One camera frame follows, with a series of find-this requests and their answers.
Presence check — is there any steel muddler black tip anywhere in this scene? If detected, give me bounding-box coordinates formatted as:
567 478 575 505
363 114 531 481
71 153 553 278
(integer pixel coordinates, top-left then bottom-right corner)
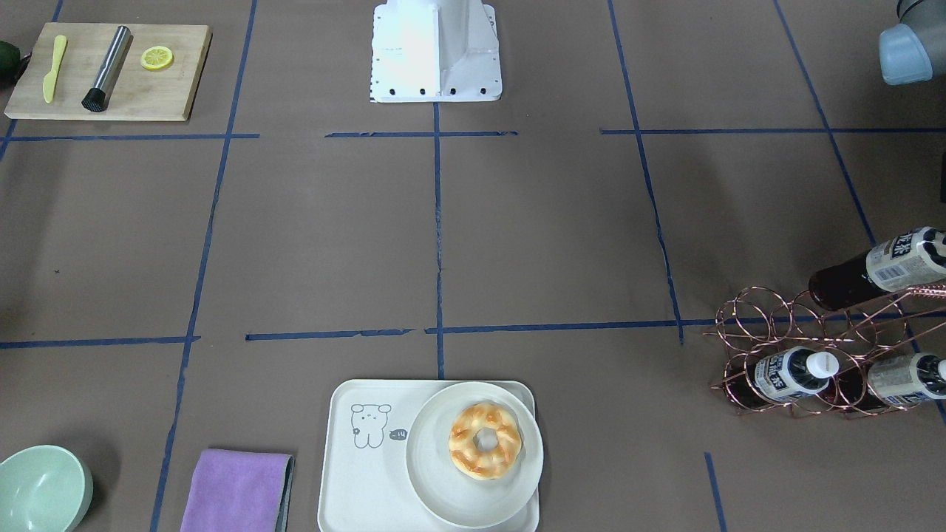
81 26 133 112

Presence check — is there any copper wire bottle rack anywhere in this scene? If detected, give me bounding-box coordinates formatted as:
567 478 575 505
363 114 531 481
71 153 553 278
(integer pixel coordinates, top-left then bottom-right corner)
707 282 945 420

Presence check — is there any green lime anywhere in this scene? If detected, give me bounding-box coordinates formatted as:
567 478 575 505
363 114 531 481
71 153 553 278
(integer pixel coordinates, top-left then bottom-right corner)
0 41 23 88

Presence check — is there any tea bottle white cap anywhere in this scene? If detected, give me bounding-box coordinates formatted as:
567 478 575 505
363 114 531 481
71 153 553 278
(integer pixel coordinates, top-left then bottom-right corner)
808 226 945 311

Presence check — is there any yellow plastic knife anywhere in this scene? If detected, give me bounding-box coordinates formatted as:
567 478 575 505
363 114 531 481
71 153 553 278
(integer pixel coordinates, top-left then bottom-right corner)
43 35 68 104

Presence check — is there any glazed twisted donut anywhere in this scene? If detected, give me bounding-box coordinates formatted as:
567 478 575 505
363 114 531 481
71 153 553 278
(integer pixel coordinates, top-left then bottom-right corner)
447 402 523 480

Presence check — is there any cream serving tray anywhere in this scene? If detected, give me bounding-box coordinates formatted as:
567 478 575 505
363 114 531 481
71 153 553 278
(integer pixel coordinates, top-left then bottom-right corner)
317 379 540 532

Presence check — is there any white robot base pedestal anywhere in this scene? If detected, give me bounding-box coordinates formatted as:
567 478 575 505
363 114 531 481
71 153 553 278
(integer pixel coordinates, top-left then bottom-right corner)
370 1 503 103

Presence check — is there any purple folded cloth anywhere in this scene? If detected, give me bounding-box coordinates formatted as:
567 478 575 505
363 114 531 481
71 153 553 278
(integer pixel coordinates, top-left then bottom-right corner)
180 449 295 531

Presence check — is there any cream round plate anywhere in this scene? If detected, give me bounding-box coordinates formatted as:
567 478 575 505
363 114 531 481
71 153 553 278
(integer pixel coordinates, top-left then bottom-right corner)
406 381 545 531

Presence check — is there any lemon slice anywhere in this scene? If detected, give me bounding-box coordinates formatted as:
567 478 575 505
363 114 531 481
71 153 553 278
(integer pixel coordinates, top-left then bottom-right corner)
140 45 175 72

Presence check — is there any bamboo cutting board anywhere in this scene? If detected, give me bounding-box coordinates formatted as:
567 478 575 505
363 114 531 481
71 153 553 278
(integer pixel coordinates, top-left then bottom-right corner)
4 21 212 121

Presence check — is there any mint green bowl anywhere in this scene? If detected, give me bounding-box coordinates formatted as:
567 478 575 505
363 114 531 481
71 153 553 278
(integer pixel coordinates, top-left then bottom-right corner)
1 445 92 531

